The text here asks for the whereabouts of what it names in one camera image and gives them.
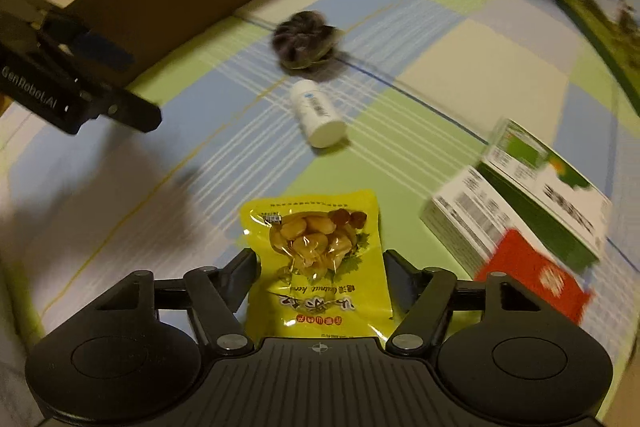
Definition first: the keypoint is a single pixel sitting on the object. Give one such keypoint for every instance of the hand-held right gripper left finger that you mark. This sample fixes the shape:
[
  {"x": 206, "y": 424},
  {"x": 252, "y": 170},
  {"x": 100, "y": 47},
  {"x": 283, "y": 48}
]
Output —
[{"x": 247, "y": 274}]

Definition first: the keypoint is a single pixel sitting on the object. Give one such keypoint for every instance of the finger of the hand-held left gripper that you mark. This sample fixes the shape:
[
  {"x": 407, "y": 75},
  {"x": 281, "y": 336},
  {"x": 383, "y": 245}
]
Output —
[
  {"x": 105, "y": 53},
  {"x": 135, "y": 112}
]

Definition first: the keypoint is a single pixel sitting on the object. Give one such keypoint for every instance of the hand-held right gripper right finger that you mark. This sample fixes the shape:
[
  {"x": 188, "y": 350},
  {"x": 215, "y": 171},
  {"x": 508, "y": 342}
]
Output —
[{"x": 397, "y": 274}]

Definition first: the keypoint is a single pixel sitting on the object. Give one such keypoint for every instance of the yellow snack packet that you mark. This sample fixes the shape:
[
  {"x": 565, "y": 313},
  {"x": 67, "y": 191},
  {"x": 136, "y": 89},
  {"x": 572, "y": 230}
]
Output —
[{"x": 320, "y": 297}]

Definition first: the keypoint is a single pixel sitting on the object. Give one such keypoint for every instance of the green and white medicine box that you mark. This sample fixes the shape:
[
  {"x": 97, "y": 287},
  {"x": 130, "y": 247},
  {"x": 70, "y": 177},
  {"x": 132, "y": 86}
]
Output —
[{"x": 545, "y": 217}]

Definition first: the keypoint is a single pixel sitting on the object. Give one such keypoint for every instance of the red packet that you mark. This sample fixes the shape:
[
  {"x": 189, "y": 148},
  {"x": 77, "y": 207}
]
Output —
[{"x": 545, "y": 277}]

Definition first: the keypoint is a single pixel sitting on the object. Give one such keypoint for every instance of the white and blue bottle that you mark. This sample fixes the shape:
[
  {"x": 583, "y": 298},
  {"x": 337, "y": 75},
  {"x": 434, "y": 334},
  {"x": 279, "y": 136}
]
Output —
[{"x": 315, "y": 112}]

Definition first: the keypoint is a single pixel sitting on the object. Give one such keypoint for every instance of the plaid tablecloth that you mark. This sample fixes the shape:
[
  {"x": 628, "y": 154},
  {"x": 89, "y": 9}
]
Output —
[{"x": 450, "y": 72}]

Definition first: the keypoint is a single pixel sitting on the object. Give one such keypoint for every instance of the green and blue milk carton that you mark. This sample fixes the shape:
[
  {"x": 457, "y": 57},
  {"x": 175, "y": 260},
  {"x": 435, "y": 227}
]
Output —
[{"x": 600, "y": 7}]

